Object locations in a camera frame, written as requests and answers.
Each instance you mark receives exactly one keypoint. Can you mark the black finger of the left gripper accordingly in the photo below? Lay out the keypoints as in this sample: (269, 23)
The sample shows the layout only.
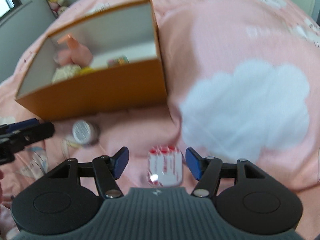
(31, 130)

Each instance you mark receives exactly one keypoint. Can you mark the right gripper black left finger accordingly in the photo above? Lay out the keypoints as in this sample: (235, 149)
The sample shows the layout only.
(106, 170)

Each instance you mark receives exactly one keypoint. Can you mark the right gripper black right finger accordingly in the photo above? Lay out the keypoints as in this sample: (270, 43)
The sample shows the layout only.
(208, 172)

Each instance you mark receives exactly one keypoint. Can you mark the pink lotion bottle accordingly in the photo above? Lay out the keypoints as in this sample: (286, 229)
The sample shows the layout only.
(80, 54)

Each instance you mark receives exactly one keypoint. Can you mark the white cloth pouch package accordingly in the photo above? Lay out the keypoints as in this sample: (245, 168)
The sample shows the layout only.
(65, 72)

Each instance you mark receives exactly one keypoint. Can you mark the yellow bulb-cap bottle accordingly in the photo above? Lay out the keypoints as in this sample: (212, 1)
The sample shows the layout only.
(86, 70)

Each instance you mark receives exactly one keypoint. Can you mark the person left hand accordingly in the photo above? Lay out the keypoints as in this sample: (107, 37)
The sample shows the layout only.
(1, 188)

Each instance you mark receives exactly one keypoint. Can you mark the small white lidded jar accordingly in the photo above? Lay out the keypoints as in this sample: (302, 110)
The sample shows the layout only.
(85, 133)

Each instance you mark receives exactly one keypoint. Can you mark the red white mint tin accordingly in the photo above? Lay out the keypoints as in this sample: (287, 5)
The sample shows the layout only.
(165, 166)

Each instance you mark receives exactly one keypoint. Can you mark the orange cardboard storage box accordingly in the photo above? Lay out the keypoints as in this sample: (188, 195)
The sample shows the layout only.
(128, 29)

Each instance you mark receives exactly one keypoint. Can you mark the window with grey frame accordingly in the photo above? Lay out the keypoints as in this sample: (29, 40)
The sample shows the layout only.
(10, 0)

